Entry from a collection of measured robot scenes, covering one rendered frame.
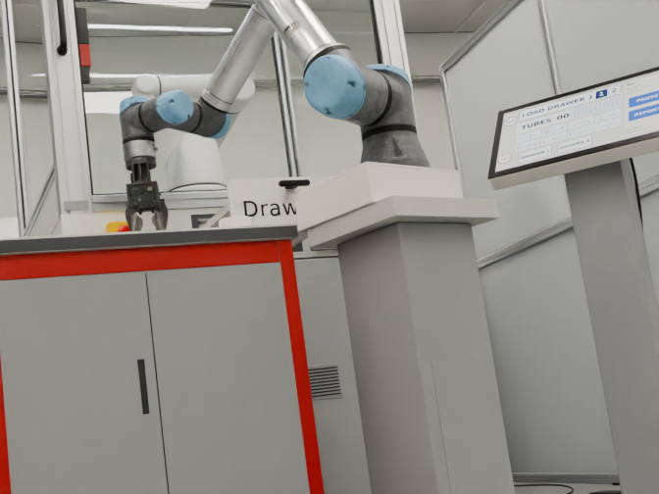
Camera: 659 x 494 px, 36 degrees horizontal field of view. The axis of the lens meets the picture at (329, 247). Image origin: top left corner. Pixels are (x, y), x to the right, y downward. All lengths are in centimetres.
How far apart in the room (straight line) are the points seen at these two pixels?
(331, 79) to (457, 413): 68
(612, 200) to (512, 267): 183
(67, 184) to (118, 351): 77
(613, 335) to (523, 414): 193
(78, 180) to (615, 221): 140
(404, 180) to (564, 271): 228
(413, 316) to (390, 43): 124
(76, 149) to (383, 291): 97
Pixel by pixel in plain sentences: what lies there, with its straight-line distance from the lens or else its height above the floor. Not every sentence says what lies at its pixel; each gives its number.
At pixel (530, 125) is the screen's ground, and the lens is 294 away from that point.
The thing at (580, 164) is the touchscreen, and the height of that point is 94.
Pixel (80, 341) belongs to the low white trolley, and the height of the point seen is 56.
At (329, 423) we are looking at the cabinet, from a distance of 264.
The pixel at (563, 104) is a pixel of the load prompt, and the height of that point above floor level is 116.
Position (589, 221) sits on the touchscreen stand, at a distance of 283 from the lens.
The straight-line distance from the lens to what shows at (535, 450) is 463.
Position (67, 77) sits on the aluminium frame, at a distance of 266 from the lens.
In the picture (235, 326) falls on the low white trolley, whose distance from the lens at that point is 196.
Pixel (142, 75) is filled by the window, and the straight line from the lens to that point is 271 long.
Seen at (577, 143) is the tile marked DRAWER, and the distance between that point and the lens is 279.
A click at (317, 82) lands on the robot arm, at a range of 201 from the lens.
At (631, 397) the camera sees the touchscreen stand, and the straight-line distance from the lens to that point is 279.
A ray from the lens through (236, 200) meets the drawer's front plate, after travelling 228.
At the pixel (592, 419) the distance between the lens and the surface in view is 418.
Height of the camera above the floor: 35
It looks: 10 degrees up
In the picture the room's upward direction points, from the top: 8 degrees counter-clockwise
